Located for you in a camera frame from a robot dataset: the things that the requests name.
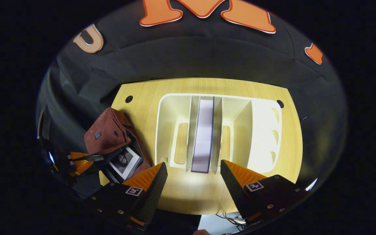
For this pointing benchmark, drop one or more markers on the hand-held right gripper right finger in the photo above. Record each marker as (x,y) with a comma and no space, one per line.
(237,195)

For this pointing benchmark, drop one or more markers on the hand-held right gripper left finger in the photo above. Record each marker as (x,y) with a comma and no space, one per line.
(152,195)

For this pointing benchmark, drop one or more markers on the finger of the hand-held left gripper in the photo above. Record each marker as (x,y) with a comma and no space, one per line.
(80,156)
(81,166)

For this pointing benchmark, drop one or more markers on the maroon schoolbag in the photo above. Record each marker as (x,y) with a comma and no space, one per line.
(109,130)

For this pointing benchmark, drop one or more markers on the grey book with white spine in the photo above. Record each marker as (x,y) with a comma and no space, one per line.
(124,161)

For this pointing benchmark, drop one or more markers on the white plastic bookshelf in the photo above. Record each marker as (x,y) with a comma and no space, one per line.
(263,137)

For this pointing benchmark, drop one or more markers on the book with blue spine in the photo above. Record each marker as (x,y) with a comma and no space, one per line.
(203,137)

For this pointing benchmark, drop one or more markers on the white device panel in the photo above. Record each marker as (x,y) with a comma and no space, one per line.
(311,184)

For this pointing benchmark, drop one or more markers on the black backdrop cloth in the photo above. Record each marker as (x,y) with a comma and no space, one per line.
(191,55)

